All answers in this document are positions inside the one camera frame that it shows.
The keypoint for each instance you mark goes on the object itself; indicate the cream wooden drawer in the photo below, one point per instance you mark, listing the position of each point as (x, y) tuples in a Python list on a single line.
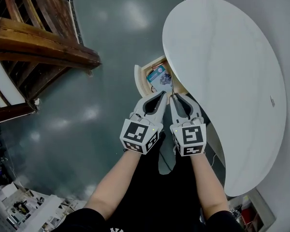
[(141, 81)]

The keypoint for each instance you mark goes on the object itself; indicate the red container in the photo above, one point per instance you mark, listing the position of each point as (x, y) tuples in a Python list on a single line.
[(247, 215)]

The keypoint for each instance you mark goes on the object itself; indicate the teal makeup packet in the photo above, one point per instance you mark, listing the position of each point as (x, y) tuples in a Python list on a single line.
[(154, 76)]

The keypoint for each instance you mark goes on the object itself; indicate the person's black shirt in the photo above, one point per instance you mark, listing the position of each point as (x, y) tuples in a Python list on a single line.
[(91, 222)]

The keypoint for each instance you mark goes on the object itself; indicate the white seat cushion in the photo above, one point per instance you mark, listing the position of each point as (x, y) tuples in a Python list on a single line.
[(2, 86)]

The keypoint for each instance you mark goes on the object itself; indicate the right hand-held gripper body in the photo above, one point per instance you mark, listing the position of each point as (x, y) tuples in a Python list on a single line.
[(191, 139)]

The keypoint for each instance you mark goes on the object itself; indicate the thin dark makeup stick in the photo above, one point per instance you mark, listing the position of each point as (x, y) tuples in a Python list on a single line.
[(173, 89)]

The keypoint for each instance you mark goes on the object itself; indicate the person's black trousers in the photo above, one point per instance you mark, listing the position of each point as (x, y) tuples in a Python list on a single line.
[(159, 197)]

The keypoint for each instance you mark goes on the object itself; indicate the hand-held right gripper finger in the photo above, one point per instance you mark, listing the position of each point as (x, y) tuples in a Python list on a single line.
[(174, 112), (192, 105)]

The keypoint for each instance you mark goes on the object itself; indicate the white cluttered shelf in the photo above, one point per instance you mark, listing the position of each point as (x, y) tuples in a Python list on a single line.
[(26, 209)]

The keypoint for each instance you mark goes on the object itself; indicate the brown wooden chair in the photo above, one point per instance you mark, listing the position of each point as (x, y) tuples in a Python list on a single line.
[(38, 45)]

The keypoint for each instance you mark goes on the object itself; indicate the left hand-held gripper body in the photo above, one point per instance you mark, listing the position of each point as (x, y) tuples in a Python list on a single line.
[(137, 135)]

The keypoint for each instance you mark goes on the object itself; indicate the person's right forearm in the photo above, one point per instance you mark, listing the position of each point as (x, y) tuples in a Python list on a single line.
[(207, 182)]

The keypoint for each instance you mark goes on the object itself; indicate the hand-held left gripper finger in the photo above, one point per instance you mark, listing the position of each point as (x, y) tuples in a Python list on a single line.
[(141, 105), (163, 110)]

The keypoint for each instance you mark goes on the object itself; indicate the person's left forearm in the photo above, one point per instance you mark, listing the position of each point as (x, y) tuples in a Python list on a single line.
[(116, 182)]

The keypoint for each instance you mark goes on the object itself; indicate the patterned white makeup packet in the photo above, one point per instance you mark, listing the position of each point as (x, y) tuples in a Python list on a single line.
[(164, 80)]

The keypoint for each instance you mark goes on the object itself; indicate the grey box with clutter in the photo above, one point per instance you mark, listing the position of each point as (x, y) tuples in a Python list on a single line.
[(253, 214)]

